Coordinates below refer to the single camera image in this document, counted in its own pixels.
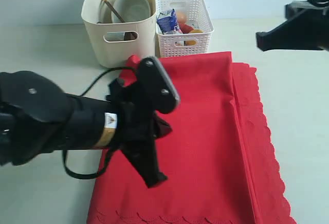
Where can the brown wooden plate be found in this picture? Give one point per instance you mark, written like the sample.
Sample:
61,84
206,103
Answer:
129,36

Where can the white ceramic bowl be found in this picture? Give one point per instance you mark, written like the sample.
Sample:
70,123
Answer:
132,10

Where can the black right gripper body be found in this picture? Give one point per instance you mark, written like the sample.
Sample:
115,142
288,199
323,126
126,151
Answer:
303,9

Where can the steel cup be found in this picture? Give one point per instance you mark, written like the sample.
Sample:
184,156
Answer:
104,13

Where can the yellow lemon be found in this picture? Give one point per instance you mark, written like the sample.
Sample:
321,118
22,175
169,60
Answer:
193,41

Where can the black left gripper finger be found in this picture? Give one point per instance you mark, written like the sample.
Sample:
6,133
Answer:
142,155
161,128

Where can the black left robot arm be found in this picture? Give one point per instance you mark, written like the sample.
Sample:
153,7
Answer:
38,117

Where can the red table cloth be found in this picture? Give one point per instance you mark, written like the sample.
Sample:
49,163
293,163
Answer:
219,159

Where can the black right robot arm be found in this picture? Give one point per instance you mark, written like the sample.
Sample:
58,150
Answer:
305,28

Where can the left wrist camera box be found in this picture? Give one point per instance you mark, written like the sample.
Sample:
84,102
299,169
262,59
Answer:
157,85

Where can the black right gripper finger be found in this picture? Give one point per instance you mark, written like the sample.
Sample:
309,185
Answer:
296,33

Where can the blue milk carton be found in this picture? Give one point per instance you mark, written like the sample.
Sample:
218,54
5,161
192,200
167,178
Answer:
168,23

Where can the red toy shrimp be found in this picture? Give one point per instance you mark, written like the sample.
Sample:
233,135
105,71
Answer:
186,29

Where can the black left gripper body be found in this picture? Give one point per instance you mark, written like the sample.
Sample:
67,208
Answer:
135,113

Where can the cream plastic bin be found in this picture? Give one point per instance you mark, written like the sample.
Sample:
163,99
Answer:
107,40

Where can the white perforated basket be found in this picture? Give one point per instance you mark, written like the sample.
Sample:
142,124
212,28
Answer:
195,25

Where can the brown egg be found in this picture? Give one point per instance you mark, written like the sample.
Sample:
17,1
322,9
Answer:
181,17

